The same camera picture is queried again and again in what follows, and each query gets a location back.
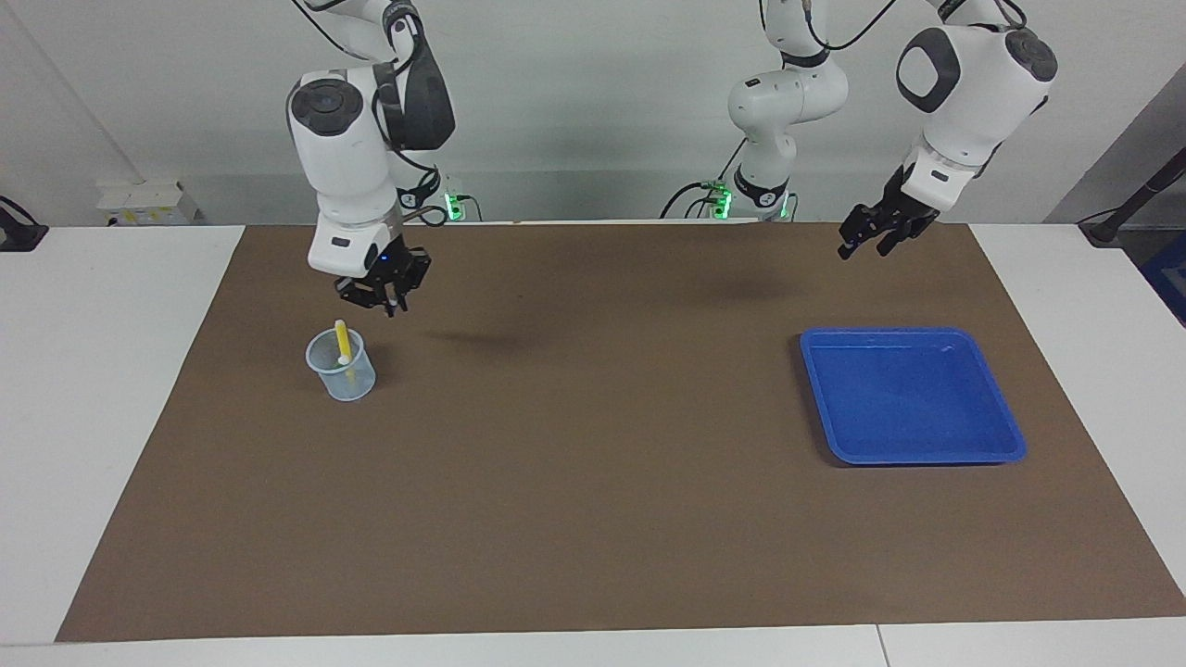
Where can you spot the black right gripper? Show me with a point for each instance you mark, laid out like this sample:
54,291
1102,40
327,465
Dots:
382,273

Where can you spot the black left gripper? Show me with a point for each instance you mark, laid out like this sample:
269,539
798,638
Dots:
903,208

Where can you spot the yellow marker pen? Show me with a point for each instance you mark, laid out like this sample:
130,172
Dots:
342,338

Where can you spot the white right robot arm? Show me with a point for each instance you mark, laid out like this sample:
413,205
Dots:
347,157

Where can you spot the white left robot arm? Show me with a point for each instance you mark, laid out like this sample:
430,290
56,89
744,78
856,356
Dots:
973,93

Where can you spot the translucent plastic cup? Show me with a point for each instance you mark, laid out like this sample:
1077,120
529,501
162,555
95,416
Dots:
361,387

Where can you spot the blue plastic tray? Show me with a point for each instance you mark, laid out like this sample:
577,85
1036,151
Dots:
908,398

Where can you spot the black slanted stand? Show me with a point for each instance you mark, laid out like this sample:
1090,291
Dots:
1135,204

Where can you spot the blue box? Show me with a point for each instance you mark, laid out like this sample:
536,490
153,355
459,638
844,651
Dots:
1169,278

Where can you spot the brown table mat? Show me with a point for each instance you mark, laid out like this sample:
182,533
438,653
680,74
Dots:
593,509

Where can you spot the white wall socket box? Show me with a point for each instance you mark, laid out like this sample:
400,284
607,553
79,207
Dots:
144,204

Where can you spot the black clamp mount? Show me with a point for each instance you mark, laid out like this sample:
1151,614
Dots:
18,236

